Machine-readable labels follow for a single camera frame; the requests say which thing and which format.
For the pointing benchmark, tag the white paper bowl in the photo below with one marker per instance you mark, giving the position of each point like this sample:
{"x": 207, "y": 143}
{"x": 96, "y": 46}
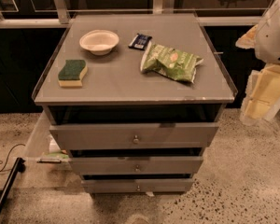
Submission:
{"x": 99, "y": 42}

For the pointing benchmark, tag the white bottle in bin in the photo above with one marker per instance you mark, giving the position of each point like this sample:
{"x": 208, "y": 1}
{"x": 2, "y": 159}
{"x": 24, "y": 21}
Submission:
{"x": 53, "y": 146}

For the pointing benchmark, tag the dark blue snack packet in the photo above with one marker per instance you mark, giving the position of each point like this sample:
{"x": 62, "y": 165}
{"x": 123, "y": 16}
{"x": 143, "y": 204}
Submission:
{"x": 140, "y": 41}

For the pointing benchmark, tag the metal railing post left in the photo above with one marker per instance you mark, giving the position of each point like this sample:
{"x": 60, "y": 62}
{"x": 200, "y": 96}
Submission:
{"x": 62, "y": 11}

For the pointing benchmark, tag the grey bottom drawer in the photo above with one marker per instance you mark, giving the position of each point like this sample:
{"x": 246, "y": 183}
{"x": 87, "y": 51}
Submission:
{"x": 137, "y": 185}

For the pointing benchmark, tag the grey middle drawer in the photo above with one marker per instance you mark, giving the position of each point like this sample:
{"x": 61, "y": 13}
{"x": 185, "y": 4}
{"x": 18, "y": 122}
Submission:
{"x": 136, "y": 165}

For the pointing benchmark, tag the black metal bar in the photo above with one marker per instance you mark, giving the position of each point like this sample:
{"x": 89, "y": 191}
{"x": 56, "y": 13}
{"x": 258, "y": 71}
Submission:
{"x": 18, "y": 167}

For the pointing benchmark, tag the grey drawer cabinet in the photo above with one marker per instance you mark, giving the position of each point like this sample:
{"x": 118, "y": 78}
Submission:
{"x": 114, "y": 91}

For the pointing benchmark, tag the grey drawer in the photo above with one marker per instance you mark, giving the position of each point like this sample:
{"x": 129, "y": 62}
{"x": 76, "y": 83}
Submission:
{"x": 133, "y": 136}
{"x": 136, "y": 165}
{"x": 137, "y": 185}

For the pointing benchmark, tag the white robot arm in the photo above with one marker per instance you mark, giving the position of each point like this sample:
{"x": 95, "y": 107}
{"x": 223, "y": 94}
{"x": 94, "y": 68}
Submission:
{"x": 267, "y": 39}

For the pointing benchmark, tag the green chip bag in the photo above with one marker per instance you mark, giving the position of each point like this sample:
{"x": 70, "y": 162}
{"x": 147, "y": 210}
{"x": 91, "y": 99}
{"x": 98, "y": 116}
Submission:
{"x": 173, "y": 63}

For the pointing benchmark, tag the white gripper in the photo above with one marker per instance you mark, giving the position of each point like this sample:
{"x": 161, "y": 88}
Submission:
{"x": 272, "y": 39}

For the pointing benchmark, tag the grey top drawer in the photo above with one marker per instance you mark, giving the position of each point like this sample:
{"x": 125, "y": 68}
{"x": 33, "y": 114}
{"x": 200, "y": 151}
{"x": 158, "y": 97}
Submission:
{"x": 133, "y": 136}

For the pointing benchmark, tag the green yellow sponge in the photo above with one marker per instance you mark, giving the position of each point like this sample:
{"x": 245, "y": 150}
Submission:
{"x": 72, "y": 73}

